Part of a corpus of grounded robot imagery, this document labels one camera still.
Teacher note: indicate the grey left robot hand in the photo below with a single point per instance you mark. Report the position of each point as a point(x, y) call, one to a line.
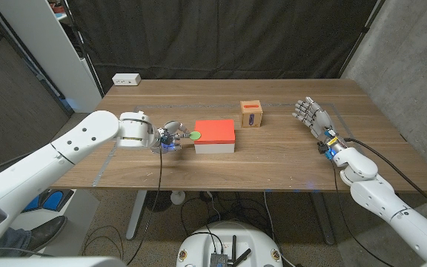
point(171, 130)

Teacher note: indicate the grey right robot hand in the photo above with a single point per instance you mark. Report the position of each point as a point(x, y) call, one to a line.
point(319, 118)

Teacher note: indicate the green round coin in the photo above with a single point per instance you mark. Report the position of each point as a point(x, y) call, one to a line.
point(195, 135)

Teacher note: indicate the red-and-white box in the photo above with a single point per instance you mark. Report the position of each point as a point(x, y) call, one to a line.
point(215, 131)

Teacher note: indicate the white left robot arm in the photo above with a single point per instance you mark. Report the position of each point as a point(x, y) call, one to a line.
point(50, 163)

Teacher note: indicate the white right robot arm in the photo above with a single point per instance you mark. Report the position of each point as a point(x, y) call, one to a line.
point(380, 196)

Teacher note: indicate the white power outlet box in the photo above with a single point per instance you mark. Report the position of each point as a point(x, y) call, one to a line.
point(126, 79)

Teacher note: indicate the white round foot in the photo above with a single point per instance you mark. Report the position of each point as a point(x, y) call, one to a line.
point(177, 197)

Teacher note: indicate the black round fan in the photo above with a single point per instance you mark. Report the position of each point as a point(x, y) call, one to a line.
point(159, 201)

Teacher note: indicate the grey tape line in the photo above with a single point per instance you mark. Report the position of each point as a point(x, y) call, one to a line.
point(106, 163)

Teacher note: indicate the white table leg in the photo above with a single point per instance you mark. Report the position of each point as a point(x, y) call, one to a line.
point(136, 215)

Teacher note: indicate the black backdrop stand pole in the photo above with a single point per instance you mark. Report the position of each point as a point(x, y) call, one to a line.
point(361, 37)
point(85, 48)

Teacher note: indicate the black fabric backdrop curtain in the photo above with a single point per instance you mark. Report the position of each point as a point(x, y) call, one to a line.
point(217, 37)

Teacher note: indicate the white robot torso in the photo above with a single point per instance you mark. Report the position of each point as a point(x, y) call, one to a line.
point(230, 241)

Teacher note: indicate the black antenna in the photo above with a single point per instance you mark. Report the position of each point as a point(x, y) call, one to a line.
point(242, 256)
point(234, 246)

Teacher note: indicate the blue and black pedal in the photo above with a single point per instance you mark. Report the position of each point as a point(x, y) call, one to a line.
point(52, 200)

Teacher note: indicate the grey electronics module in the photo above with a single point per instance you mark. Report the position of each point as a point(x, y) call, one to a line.
point(219, 260)

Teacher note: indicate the white cabinet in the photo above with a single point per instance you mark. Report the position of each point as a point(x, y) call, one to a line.
point(50, 48)

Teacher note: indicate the black leather shoe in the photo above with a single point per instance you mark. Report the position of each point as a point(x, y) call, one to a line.
point(46, 231)

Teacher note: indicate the blue jeans leg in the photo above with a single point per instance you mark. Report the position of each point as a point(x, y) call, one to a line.
point(11, 241)

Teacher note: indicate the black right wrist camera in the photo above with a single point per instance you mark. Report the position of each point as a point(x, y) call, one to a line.
point(323, 148)

